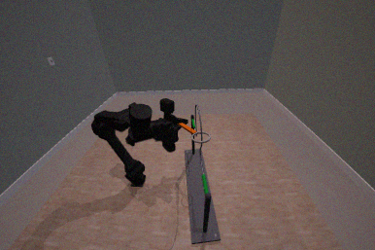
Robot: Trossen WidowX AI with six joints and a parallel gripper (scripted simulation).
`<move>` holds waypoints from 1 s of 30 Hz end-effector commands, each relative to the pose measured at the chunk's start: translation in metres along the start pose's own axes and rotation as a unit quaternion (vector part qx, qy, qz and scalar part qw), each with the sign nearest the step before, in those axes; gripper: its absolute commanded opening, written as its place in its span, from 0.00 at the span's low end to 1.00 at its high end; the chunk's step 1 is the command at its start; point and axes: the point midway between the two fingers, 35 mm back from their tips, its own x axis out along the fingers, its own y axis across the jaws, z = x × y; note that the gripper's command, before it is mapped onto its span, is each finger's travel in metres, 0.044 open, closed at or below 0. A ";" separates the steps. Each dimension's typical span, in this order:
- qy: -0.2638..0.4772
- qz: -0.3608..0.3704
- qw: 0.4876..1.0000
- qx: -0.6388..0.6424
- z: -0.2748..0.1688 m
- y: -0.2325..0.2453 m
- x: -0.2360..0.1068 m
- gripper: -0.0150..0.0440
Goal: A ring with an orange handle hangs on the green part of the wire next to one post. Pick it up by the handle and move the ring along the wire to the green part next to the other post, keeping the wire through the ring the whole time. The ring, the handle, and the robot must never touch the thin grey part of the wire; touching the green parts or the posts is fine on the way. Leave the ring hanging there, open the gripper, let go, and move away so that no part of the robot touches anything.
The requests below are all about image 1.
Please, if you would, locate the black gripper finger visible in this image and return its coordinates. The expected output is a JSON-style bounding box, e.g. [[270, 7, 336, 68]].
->
[[170, 114, 188, 125], [173, 122, 188, 130]]

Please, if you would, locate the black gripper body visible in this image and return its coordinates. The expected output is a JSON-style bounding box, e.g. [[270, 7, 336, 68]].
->
[[149, 98, 175, 153]]

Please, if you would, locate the orange handle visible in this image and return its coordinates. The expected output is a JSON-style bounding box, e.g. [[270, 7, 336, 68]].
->
[[177, 123, 211, 144]]

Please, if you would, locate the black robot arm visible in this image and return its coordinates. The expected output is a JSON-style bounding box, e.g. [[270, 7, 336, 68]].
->
[[91, 102, 179, 187]]

